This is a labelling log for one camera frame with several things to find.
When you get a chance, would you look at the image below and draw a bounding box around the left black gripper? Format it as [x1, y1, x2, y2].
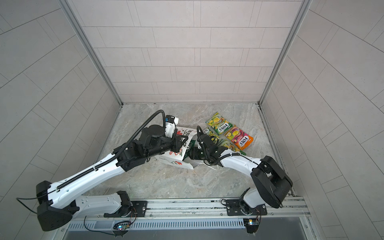
[143, 133, 190, 160]

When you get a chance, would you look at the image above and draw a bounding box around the white floral paper bag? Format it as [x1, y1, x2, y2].
[155, 127, 204, 170]

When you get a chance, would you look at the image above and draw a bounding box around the dark green crisps bag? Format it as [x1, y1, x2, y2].
[183, 140, 196, 160]

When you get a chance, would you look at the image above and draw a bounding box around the green Fox's candy pack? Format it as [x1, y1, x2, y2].
[206, 112, 234, 135]

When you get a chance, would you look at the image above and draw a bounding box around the orange Fox's candy pack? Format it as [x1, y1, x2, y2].
[225, 126, 254, 150]

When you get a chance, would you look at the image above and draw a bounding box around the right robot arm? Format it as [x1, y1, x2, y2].
[188, 135, 293, 216]

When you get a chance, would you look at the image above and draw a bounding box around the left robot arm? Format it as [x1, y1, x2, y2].
[36, 125, 189, 232]

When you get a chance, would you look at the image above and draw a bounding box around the right circuit board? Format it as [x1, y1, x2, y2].
[243, 219, 260, 234]

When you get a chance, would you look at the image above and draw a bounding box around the circuit board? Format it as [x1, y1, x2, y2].
[112, 221, 131, 237]
[243, 219, 260, 234]

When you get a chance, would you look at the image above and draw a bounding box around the left circuit board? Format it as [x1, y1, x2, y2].
[112, 221, 131, 237]

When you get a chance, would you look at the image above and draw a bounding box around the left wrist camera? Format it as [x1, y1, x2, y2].
[165, 115, 179, 138]

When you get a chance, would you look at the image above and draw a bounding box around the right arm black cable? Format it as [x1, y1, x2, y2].
[196, 125, 262, 167]

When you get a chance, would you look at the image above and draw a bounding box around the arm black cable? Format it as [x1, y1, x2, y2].
[16, 109, 178, 215]
[196, 125, 262, 167]

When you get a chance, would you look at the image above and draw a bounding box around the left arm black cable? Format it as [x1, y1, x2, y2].
[16, 109, 178, 215]

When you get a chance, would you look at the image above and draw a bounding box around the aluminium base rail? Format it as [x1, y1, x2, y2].
[73, 194, 311, 220]

